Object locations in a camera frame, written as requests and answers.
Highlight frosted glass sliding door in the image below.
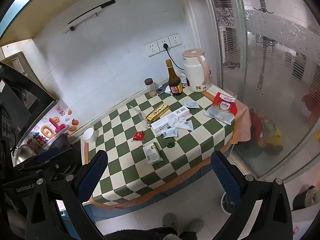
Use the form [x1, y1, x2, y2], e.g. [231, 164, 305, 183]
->
[202, 0, 320, 180]

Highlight grey pan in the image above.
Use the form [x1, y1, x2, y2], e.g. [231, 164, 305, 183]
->
[44, 133, 72, 155]

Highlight black shoe with pale lining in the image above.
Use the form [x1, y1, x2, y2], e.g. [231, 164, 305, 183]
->
[292, 185, 317, 210]

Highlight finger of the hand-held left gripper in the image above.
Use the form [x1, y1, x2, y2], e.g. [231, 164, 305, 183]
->
[30, 147, 80, 167]

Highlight white green carton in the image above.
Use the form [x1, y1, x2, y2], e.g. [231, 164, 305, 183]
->
[142, 142, 163, 165]

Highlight dark blue packet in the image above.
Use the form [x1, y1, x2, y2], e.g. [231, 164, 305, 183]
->
[156, 85, 172, 95]

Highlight colourful wall stickers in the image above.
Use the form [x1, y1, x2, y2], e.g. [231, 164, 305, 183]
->
[25, 100, 83, 153]

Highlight spice jar with brown lid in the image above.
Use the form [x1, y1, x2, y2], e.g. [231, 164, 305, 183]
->
[144, 78, 157, 97]

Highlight white pink electric kettle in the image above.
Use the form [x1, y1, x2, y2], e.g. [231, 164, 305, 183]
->
[182, 49, 211, 93]

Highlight yellow bag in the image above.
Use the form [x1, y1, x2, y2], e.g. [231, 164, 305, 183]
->
[264, 120, 284, 155]

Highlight white pink carton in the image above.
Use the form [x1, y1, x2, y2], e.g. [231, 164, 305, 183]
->
[171, 106, 191, 118]

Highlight red sugar bag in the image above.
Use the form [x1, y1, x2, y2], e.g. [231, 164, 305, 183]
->
[204, 92, 238, 125]

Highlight green checkered tablecloth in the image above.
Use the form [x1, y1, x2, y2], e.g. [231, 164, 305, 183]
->
[81, 81, 252, 209]

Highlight white wall socket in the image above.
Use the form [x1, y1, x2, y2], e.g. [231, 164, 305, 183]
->
[168, 34, 182, 48]
[144, 42, 160, 57]
[157, 38, 172, 53]

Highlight clear plastic wrapper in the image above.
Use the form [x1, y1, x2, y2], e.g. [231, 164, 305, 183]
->
[129, 105, 151, 128]

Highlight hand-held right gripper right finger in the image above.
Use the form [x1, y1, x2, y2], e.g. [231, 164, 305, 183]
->
[211, 151, 293, 240]

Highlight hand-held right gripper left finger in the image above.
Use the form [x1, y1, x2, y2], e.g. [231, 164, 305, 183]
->
[25, 150, 108, 240]

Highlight white round base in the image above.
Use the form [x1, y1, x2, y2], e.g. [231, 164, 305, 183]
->
[220, 192, 238, 215]

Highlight black plug with cable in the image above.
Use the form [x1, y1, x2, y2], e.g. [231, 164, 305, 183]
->
[163, 44, 187, 71]

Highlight white black wall bar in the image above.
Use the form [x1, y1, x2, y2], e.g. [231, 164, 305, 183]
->
[61, 0, 116, 33]

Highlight white ceramic cup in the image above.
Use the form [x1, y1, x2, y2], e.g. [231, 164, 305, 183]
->
[82, 127, 98, 144]

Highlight brown sauce bottle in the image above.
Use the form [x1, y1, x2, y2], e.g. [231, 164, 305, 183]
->
[165, 59, 183, 96]

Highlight black range hood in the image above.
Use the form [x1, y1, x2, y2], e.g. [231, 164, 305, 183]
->
[0, 60, 59, 155]

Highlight yellow black carton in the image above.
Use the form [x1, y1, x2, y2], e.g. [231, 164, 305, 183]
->
[146, 103, 170, 122]

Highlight small torn white sachet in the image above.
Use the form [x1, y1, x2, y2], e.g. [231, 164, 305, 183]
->
[161, 127, 178, 139]

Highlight crumpled white tissue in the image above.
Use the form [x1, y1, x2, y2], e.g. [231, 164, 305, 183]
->
[166, 115, 194, 132]

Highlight person's black fleece clothing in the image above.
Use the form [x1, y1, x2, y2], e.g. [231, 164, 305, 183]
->
[105, 227, 198, 240]

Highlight long white carton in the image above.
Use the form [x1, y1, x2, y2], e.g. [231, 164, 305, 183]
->
[151, 119, 175, 134]

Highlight steel pot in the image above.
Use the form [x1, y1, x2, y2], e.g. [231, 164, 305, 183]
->
[14, 144, 38, 166]

